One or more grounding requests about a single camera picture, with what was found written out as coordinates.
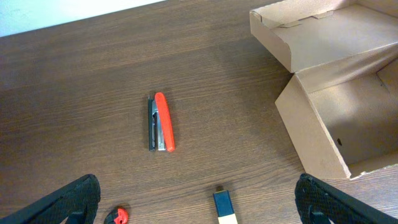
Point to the yellow highlighter with blue cap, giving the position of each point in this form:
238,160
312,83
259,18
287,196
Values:
224,206

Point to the open brown cardboard box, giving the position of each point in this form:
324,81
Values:
340,106

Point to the orange and black stapler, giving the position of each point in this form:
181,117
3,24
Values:
161,134

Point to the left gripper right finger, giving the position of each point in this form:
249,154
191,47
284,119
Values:
319,202

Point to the orange utility knife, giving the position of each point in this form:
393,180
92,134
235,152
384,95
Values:
118,215

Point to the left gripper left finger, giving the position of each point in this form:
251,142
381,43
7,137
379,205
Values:
76,202

